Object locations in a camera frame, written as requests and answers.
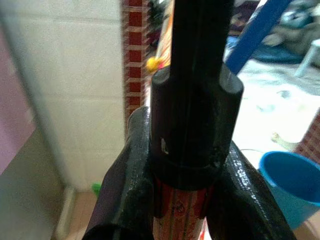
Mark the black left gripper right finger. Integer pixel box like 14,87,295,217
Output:
206,140,297,240

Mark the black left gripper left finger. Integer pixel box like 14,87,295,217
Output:
81,105,156,240

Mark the green plastic object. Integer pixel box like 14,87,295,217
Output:
91,182,103,196

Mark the blue plastic bucket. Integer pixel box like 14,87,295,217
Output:
258,150,320,230

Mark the red brick pillar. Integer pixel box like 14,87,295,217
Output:
121,0,151,126

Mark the yellow round object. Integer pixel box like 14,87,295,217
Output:
145,56,161,74

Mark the blue pole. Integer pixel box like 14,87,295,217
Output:
224,0,294,76

